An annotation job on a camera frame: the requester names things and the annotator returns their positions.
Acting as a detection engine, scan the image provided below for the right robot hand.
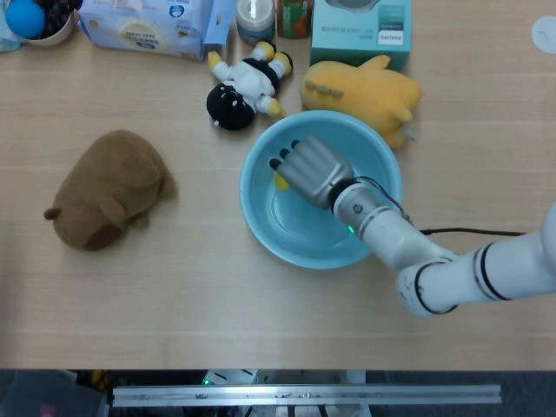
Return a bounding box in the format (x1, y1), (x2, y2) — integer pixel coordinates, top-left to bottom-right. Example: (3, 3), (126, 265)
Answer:
(268, 135), (355, 211)

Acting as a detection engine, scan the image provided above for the yellow plush chick toy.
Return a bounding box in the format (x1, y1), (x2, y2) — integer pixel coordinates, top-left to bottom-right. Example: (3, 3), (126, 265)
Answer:
(301, 55), (425, 151)

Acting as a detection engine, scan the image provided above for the black-haired plush doll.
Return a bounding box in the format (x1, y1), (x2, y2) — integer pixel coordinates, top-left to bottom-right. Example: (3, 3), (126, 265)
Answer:
(205, 41), (295, 131)

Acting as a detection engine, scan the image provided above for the brown plush capybara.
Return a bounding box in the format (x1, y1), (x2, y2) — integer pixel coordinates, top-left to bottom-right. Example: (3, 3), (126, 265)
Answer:
(43, 129), (179, 252)

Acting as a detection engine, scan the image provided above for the light blue plastic basin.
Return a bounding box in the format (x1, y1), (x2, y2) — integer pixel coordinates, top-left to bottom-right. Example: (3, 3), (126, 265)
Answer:
(239, 109), (404, 270)

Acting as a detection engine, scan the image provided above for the teal product box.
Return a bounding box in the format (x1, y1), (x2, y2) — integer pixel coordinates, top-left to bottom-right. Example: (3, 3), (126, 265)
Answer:
(309, 0), (413, 73)

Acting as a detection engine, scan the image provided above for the orange juice bottle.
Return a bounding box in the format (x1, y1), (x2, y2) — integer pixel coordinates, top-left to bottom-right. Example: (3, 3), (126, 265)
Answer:
(276, 0), (314, 39)

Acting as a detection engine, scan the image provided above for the small jar white lid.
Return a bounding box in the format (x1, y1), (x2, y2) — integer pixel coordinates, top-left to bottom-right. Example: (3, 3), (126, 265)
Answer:
(235, 0), (277, 46)

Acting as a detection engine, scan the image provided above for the blue tissue pack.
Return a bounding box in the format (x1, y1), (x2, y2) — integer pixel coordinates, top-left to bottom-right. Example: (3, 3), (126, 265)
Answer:
(77, 0), (235, 62)

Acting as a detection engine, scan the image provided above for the white bowl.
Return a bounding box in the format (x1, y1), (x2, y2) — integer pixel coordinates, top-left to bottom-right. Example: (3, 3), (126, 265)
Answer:
(19, 8), (79, 47)

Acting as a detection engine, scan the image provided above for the dark pine cone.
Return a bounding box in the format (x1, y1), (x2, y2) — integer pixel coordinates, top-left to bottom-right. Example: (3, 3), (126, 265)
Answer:
(36, 0), (83, 38)

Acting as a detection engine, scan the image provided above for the blue ball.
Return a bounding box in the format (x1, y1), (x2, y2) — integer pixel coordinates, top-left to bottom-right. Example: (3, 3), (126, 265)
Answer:
(4, 0), (47, 40)

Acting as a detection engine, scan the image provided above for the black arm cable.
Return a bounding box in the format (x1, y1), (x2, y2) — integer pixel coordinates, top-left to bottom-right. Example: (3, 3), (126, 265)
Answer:
(355, 175), (529, 238)

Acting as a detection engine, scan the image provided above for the aluminium rail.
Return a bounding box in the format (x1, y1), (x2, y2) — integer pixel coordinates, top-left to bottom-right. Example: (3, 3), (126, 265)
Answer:
(111, 384), (503, 408)

